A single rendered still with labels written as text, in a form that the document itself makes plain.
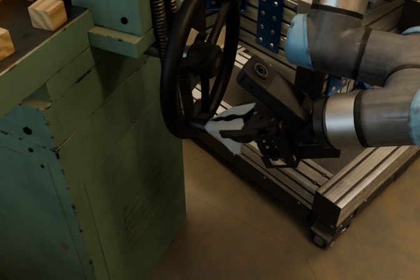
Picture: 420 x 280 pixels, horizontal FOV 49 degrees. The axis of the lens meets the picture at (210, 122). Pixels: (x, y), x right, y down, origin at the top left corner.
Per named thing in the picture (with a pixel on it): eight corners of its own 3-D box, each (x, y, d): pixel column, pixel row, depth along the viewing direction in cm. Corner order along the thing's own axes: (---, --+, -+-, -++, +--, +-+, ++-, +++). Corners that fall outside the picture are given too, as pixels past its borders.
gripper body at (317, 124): (261, 170, 70) (337, 168, 62) (237, 127, 66) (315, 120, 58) (278, 135, 75) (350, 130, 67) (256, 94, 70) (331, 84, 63)
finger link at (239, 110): (219, 147, 77) (265, 144, 71) (202, 120, 74) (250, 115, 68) (225, 135, 79) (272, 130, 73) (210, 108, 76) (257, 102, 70)
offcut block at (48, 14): (47, 15, 74) (42, -4, 72) (67, 19, 73) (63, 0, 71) (32, 27, 71) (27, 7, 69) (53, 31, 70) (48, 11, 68)
